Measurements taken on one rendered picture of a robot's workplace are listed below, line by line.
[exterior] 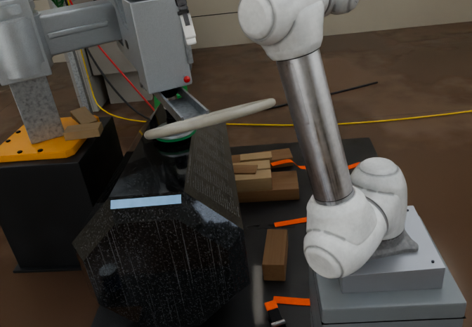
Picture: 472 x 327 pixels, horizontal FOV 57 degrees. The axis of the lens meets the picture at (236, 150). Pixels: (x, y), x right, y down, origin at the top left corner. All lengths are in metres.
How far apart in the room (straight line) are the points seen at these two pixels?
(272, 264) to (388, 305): 1.16
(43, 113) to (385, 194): 1.98
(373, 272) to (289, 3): 0.79
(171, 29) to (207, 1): 4.92
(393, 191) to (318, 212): 0.25
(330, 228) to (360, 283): 0.30
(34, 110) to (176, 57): 0.95
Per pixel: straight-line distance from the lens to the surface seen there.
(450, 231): 2.95
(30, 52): 2.52
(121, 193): 1.95
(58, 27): 2.60
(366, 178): 1.23
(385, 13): 7.23
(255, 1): 0.90
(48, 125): 2.70
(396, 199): 1.26
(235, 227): 1.95
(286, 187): 3.04
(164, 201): 1.87
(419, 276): 1.38
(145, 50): 2.04
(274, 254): 2.48
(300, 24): 0.92
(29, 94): 2.64
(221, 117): 1.35
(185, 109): 1.99
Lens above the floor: 1.80
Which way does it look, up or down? 28 degrees down
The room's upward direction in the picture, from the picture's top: 7 degrees counter-clockwise
